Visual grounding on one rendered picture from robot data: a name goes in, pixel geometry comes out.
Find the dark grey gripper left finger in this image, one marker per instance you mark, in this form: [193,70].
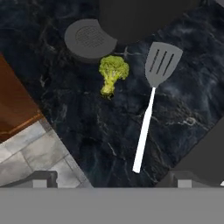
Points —
[46,178]

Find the dark grey round ridged disc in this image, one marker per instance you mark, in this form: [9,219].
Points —
[87,40]

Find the brown wooden cupboard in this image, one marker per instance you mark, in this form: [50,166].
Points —
[14,108]

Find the green broccoli floret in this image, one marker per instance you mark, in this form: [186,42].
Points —
[112,70]

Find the black cooking pot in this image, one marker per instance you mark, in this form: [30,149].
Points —
[145,17]

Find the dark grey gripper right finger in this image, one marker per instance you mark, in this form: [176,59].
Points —
[182,178]

